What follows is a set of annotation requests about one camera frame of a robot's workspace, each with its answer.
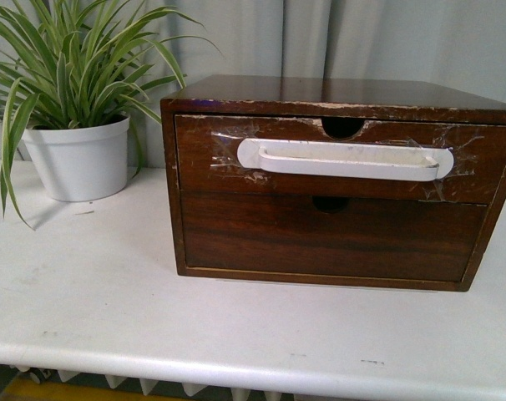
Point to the green spider plant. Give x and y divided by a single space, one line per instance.
72 65

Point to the wooden drawer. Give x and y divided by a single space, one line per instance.
206 148
289 237

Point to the white drawer handle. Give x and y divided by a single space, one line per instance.
377 162

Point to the brown wooden drawer cabinet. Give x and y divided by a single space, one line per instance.
342 105

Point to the white plant pot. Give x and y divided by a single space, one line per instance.
81 164

